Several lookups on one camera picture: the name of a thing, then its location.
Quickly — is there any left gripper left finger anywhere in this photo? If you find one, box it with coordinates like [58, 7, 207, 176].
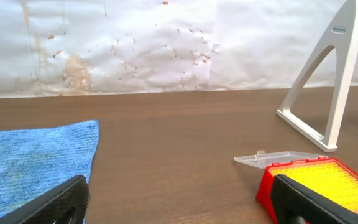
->
[0, 174, 91, 224]

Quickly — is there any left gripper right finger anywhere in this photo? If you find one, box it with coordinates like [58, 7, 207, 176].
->
[270, 174, 358, 224]

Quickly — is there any red and yellow tip box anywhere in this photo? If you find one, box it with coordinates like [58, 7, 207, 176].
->
[233, 150, 358, 224]

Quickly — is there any blue cloth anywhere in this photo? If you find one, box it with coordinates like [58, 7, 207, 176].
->
[0, 119, 100, 224]

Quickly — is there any white and blue stand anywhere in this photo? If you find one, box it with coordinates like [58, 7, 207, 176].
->
[275, 0, 358, 153]

